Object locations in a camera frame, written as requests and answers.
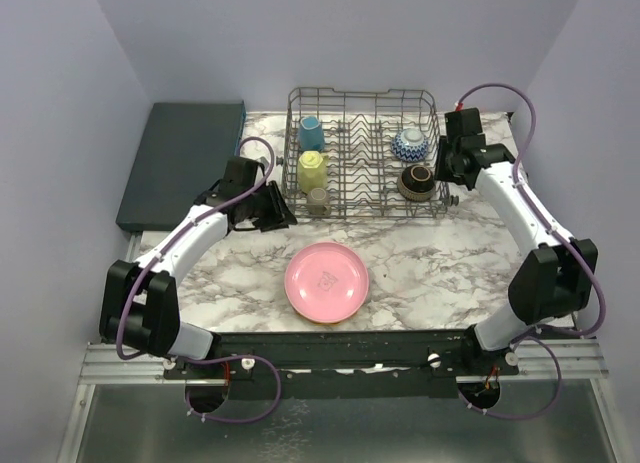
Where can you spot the pink plate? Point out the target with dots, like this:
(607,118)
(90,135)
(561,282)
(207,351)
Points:
(326,276)

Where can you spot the aluminium rail frame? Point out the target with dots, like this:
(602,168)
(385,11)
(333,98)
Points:
(102,366)

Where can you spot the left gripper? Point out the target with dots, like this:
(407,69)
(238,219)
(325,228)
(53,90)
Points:
(281,213)

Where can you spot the dark grey network switch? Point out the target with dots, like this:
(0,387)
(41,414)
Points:
(183,150)

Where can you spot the brown beige bowl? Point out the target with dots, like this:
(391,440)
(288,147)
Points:
(416,183)

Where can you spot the red patterned bowl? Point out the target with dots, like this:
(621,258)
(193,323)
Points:
(410,145)

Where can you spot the grey wire dish rack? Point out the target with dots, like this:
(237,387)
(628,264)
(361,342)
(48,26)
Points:
(359,127)

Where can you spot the small grey cup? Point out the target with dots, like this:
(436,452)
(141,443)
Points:
(317,202)

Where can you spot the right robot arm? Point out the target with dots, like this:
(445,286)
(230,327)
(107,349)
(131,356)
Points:
(553,280)

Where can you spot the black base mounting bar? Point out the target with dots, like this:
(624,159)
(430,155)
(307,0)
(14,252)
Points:
(344,365)

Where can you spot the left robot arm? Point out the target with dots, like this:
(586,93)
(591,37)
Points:
(140,306)

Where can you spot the blue floral mug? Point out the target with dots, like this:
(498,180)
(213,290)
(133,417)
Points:
(310,134)

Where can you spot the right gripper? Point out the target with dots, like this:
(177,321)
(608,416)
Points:
(441,173)

